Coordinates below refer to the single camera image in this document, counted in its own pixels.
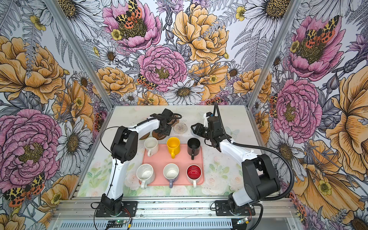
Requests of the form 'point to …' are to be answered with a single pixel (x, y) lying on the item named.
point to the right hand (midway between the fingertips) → (193, 131)
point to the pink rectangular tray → (182, 160)
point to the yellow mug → (173, 145)
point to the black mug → (193, 147)
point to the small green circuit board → (120, 222)
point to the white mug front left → (145, 173)
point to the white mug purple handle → (171, 171)
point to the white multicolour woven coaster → (180, 128)
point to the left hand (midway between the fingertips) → (162, 134)
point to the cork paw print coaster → (173, 120)
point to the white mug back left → (151, 144)
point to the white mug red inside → (193, 173)
